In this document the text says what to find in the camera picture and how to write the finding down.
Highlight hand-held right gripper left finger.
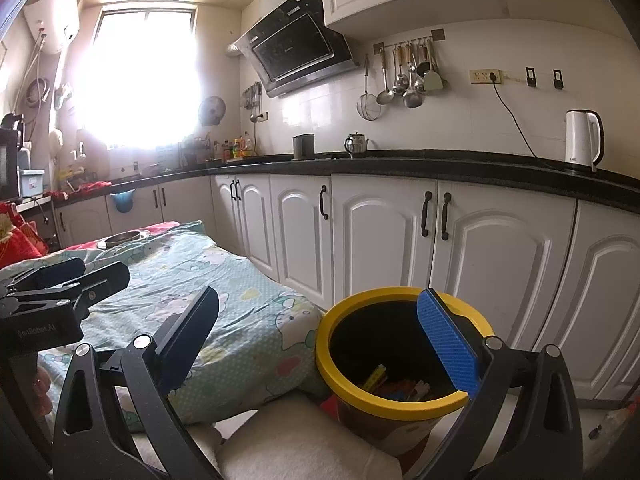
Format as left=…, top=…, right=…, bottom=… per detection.
left=50, top=285, right=223, bottom=480

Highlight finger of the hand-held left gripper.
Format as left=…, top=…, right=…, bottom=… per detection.
left=7, top=257, right=87, bottom=293
left=70, top=261, right=132, bottom=318

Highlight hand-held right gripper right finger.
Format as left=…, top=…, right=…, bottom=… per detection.
left=415, top=287, right=586, bottom=480

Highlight red white snack wrapper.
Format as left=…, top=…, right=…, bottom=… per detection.
left=395, top=380, right=432, bottom=403

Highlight yellow snack wrapper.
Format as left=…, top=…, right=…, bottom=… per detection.
left=362, top=364, right=390, bottom=392

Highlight yellow-rimmed black bin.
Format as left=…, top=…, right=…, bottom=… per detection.
left=315, top=286, right=496, bottom=457

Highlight person's left hand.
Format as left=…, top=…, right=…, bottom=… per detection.
left=36, top=362, right=52, bottom=413

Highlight pink bed sheet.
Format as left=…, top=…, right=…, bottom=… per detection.
left=60, top=220, right=181, bottom=253

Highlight red cushion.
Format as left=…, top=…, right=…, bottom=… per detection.
left=0, top=202, right=48, bottom=268

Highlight metal plate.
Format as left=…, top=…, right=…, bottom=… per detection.
left=104, top=230, right=151, bottom=247

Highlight cartoon printed blanket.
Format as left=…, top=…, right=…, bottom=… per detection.
left=0, top=219, right=326, bottom=426

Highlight blue storage box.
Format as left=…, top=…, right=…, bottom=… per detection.
left=19, top=169, right=45, bottom=196

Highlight black microwave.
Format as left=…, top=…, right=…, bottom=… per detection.
left=0, top=127, right=23, bottom=201

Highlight row of white cabinet doors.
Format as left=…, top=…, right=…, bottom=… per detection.
left=55, top=172, right=640, bottom=401

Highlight dish rack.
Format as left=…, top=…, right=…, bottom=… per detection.
left=179, top=136, right=212, bottom=167

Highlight white cushion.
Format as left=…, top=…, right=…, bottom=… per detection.
left=190, top=395, right=406, bottom=480

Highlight black kitchen countertop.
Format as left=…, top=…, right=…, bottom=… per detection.
left=107, top=149, right=640, bottom=206

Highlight window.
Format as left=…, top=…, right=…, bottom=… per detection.
left=85, top=4, right=198, bottom=148

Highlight black pot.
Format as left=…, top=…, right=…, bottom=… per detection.
left=292, top=133, right=316, bottom=160

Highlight glass teapot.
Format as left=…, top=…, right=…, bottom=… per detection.
left=345, top=131, right=370, bottom=157

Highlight hanging kitchen tools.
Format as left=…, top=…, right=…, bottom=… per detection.
left=243, top=82, right=263, bottom=123

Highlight white electric kettle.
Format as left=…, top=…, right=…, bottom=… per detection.
left=565, top=109, right=605, bottom=173

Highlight large metal ladle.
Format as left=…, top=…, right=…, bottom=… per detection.
left=402, top=47, right=425, bottom=108

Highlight metal strainer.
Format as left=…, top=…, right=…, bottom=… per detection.
left=356, top=55, right=383, bottom=121

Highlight white water heater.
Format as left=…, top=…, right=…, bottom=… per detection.
left=22, top=0, right=81, bottom=53

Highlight green spatula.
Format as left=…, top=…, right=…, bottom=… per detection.
left=422, top=40, right=445, bottom=92

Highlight metal slotted spoon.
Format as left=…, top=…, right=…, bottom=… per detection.
left=392, top=47, right=408, bottom=95

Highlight black range hood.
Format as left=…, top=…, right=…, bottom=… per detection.
left=235, top=0, right=361, bottom=98

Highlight white hose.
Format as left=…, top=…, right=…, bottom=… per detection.
left=22, top=35, right=51, bottom=111

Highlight round wall fan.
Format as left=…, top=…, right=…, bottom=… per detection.
left=198, top=96, right=226, bottom=127

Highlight black power cable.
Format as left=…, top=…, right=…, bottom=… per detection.
left=492, top=80, right=568, bottom=161

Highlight utensil wall rail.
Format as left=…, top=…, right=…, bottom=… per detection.
left=374, top=29, right=446, bottom=53

